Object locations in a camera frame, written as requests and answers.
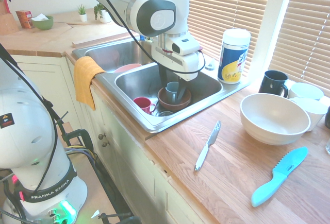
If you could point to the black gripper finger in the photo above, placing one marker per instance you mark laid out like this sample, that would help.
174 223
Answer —
163 76
182 88

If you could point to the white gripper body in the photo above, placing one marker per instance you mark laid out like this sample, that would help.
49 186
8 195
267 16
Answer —
185 65

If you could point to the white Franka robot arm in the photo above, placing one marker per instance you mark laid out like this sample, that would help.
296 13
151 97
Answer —
154 5

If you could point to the chrome sink hole cap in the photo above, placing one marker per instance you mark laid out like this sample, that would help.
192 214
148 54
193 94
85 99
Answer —
210 65

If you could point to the stainless steel double sink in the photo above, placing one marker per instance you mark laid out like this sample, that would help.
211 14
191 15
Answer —
134 79

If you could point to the metal sink drain strainer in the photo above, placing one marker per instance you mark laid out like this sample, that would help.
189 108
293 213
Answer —
165 113

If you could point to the teal plastic knife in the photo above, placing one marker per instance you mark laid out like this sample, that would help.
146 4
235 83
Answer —
278 177

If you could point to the wooden knife block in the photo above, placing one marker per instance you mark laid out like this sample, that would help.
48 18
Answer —
7 20

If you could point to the grey-blue mug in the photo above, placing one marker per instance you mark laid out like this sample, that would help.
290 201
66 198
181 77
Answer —
171 90

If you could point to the brown wooden bowl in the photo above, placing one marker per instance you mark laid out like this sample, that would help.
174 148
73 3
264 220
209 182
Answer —
165 103

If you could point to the red mug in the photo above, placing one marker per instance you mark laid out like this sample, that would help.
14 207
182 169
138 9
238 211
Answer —
141 103

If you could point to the pink plate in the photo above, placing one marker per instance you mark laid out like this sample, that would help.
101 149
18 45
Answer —
127 67

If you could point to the white wipes canister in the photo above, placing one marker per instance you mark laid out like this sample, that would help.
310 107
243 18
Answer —
233 61

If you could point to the wide wooden window blind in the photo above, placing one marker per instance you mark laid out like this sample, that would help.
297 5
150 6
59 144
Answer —
227 2

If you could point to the orange dish cloth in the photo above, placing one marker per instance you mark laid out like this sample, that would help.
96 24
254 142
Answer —
83 79

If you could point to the trailing potted plant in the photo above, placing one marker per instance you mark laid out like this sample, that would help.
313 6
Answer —
104 16

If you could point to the round metal cabinet knob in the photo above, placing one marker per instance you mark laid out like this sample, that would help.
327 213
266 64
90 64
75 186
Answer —
101 136
105 144

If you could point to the black mug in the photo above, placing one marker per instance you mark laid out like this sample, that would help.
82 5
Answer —
270 85

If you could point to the large cream bowl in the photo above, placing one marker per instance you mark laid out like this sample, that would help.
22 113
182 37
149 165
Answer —
273 121

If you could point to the black metal clamp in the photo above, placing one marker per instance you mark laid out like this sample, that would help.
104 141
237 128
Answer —
85 137

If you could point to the small upright potted plant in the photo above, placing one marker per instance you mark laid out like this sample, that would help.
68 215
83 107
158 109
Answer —
82 14

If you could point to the white bowl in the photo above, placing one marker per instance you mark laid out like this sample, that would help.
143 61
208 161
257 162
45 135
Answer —
315 110
306 91

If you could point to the narrow wooden window blind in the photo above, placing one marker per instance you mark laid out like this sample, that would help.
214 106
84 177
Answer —
306 28

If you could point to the green bowl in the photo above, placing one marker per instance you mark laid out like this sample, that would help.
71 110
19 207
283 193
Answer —
43 24

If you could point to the white paper napkin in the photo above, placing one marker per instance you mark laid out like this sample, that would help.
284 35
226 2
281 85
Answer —
40 17

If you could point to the dark round container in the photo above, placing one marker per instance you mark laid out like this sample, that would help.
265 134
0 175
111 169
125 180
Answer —
327 117

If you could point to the orange cardboard box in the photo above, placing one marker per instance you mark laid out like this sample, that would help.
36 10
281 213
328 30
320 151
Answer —
23 19

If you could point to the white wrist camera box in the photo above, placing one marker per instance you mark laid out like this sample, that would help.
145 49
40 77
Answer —
184 46

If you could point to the white window frame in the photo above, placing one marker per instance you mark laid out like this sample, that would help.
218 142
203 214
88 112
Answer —
276 15

